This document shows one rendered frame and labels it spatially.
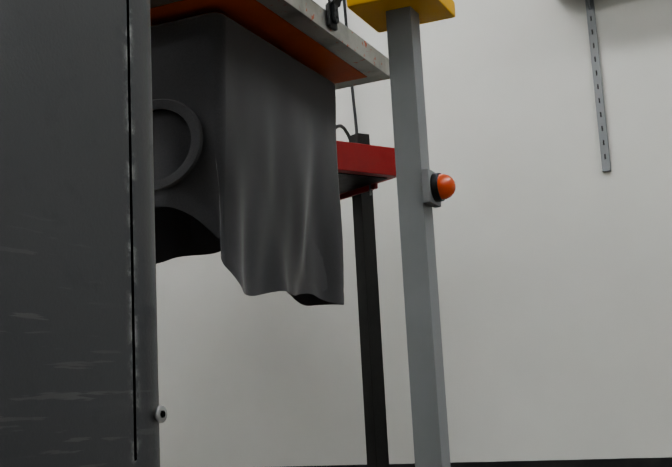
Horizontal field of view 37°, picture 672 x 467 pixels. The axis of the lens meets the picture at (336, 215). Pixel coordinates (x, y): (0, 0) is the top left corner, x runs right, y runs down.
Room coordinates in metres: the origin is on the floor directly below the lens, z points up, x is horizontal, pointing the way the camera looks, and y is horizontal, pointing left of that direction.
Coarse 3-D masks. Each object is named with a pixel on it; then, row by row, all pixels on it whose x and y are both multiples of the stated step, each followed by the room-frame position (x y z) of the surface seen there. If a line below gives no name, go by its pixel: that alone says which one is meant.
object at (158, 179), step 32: (160, 32) 1.51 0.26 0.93; (192, 32) 1.48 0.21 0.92; (160, 64) 1.51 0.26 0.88; (192, 64) 1.49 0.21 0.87; (160, 96) 1.51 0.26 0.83; (192, 96) 1.49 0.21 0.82; (160, 128) 1.52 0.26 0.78; (192, 128) 1.48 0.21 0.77; (160, 160) 1.52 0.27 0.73; (192, 160) 1.49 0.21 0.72; (160, 192) 1.51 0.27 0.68; (192, 192) 1.51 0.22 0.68
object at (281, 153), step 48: (240, 48) 1.52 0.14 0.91; (240, 96) 1.53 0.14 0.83; (288, 96) 1.68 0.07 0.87; (240, 144) 1.52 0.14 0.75; (288, 144) 1.67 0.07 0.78; (240, 192) 1.52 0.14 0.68; (288, 192) 1.67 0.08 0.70; (336, 192) 1.85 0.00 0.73; (240, 240) 1.52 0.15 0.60; (288, 240) 1.68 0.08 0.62; (336, 240) 1.84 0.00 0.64; (288, 288) 1.67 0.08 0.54; (336, 288) 1.84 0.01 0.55
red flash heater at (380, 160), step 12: (336, 144) 2.91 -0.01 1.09; (348, 144) 2.94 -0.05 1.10; (360, 144) 2.97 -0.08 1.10; (348, 156) 2.94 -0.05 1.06; (360, 156) 2.96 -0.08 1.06; (372, 156) 2.99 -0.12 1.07; (384, 156) 3.02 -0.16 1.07; (348, 168) 2.94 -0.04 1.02; (360, 168) 2.96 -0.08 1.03; (372, 168) 2.99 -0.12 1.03; (384, 168) 3.02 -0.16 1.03; (348, 180) 3.06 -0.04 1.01; (360, 180) 3.07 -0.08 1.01; (372, 180) 3.08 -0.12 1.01; (384, 180) 3.10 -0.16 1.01; (348, 192) 3.25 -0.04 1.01; (360, 192) 3.20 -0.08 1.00
